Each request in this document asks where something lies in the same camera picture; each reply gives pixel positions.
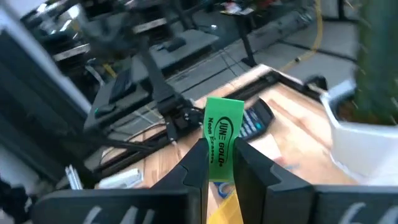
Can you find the black calculator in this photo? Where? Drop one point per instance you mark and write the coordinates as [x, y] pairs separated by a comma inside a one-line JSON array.
[[256, 119]]

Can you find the grey desk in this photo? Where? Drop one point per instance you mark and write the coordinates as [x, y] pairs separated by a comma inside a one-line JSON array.
[[124, 109], [192, 46]]

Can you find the white plant pot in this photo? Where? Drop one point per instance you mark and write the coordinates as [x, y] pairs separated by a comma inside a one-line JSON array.
[[357, 149]]

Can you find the black standing desk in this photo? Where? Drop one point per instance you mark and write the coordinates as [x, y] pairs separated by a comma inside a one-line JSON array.
[[245, 37]]

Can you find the black keyboard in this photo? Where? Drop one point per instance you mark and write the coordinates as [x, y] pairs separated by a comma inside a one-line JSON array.
[[122, 85]]

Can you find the small black box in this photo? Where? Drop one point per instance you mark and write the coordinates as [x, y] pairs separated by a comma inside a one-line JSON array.
[[174, 44]]

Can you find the black aluminium table frame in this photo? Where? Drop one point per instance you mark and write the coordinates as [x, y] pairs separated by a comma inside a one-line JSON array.
[[248, 88]]

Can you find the black computer mouse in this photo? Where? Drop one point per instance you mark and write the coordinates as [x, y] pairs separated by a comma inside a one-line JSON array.
[[105, 110]]

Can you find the green columnar cactus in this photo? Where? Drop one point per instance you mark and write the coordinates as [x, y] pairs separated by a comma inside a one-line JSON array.
[[376, 62]]

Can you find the yellow transparent plastic box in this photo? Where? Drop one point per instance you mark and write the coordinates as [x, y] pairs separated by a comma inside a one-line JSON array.
[[225, 211]]

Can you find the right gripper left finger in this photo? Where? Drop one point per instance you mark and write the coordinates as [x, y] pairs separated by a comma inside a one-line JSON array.
[[174, 205]]

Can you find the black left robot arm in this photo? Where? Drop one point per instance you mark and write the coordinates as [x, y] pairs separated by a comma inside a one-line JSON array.
[[155, 77]]

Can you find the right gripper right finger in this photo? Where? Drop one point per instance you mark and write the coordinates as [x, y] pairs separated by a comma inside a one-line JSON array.
[[280, 202]]

